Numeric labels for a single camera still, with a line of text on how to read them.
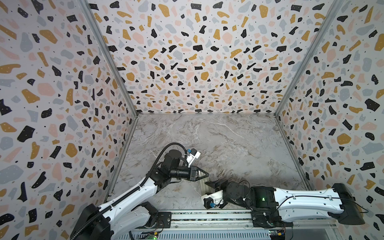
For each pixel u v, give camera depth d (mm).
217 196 582
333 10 727
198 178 688
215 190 601
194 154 700
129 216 551
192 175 639
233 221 749
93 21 735
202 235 738
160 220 731
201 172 699
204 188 685
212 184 629
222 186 595
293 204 474
